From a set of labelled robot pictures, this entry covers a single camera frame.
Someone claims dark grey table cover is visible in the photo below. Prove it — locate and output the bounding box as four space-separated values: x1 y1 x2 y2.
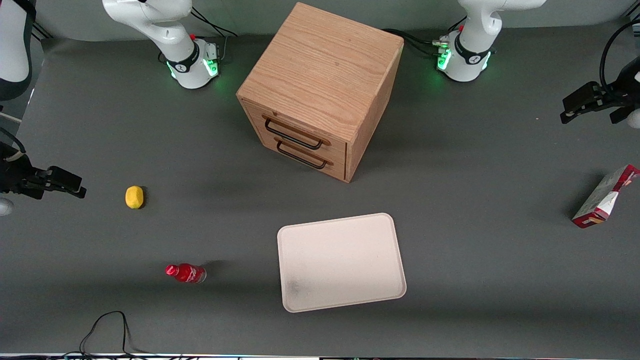
0 20 640 357

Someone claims yellow lemon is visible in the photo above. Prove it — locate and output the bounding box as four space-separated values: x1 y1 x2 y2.
124 185 145 210

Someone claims red cookie box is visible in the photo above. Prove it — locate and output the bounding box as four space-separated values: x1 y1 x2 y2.
571 164 640 229

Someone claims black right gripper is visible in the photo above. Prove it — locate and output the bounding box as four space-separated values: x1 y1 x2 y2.
0 142 87 200

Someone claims black wire drawer handle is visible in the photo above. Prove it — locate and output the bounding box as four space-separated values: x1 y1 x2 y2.
275 138 329 170
263 117 325 151

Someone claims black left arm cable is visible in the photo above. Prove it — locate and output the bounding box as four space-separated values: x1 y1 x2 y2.
599 19 640 97

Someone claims wooden drawer front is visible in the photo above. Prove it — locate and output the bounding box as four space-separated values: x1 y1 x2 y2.
249 122 348 182
242 99 348 163

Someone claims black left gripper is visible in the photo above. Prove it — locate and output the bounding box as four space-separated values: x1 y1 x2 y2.
559 57 640 125

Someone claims wooden two-drawer cabinet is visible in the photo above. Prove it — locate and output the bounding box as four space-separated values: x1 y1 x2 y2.
236 2 405 184

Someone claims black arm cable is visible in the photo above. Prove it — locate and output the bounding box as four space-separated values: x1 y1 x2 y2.
599 19 640 97
0 127 26 154

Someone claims red cola bottle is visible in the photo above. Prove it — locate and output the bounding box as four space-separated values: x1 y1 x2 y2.
165 263 207 285

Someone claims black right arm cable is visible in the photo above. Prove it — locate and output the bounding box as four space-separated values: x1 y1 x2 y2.
0 127 26 154

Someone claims black base cable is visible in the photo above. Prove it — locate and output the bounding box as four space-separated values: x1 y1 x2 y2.
189 6 239 39
382 28 450 57

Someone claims black left base cable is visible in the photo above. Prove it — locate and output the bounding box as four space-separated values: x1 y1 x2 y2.
382 28 450 57

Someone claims white rectangular tray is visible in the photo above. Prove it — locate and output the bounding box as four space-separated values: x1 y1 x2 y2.
276 212 408 314

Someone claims black looped table cable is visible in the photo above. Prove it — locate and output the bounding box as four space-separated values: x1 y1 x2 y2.
79 310 151 357

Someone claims black right base cable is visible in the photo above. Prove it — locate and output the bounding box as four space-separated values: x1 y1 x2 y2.
189 6 239 39

